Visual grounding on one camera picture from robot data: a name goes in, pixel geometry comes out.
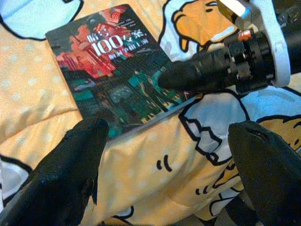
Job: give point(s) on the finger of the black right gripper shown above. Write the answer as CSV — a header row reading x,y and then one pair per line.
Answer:
x,y
195,73

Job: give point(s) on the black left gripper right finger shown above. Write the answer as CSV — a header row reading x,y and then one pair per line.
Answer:
x,y
270,176

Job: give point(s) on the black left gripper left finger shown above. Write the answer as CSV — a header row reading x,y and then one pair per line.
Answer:
x,y
58,176

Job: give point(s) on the Chinese paperback book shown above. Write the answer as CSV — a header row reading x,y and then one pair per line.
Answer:
x,y
105,70

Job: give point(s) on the orange cartoon-print quilt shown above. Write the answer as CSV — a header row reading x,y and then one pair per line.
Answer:
x,y
152,176

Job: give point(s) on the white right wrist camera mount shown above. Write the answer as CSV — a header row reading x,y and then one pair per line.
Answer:
x,y
279,58

